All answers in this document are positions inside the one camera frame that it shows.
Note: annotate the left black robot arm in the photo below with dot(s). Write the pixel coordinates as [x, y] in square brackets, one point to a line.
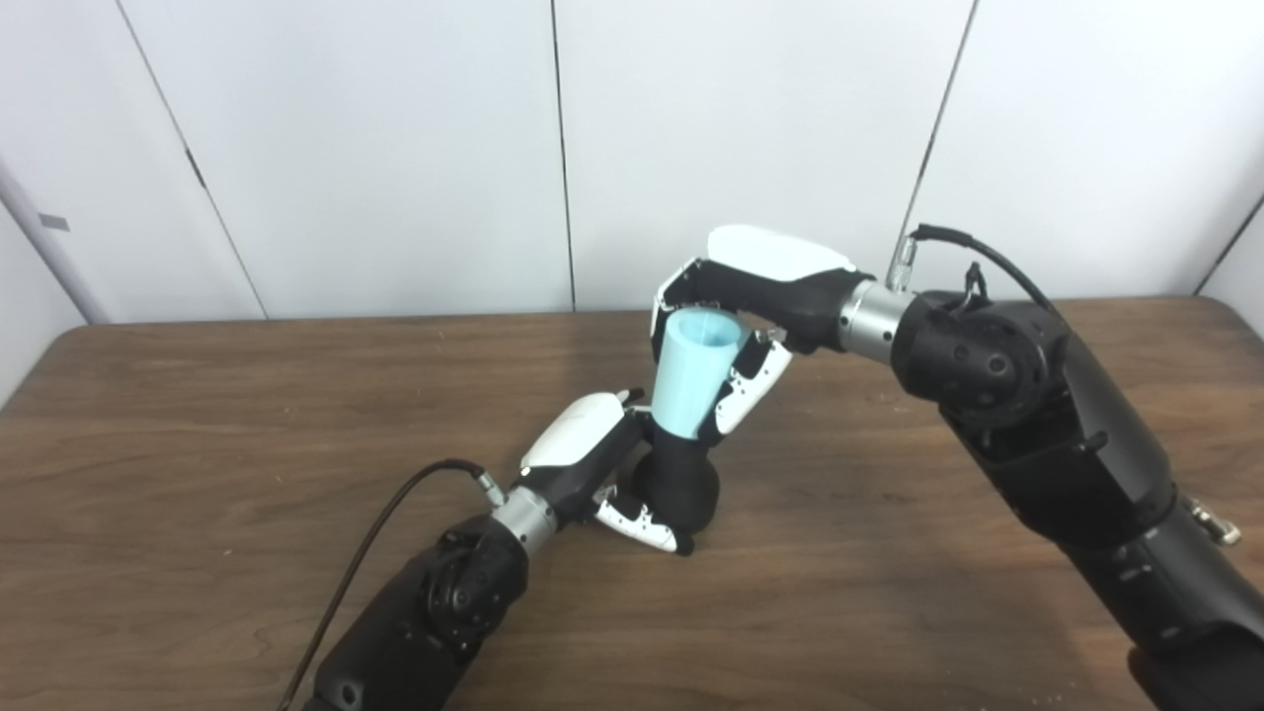
[434, 612]

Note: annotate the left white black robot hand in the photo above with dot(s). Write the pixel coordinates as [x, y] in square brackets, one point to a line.
[573, 439]

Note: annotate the light blue plastic cup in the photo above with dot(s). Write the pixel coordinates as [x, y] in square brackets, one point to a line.
[691, 380]

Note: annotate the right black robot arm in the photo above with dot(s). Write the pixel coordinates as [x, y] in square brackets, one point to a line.
[1066, 444]

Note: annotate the grey tape piece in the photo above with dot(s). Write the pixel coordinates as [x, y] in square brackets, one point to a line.
[54, 222]

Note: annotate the black nozzle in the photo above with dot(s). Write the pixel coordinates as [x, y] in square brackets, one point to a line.
[681, 484]

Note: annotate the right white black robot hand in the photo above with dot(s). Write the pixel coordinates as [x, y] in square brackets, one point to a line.
[780, 286]

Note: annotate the black panel hinge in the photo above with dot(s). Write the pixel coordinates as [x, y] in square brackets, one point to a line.
[196, 168]

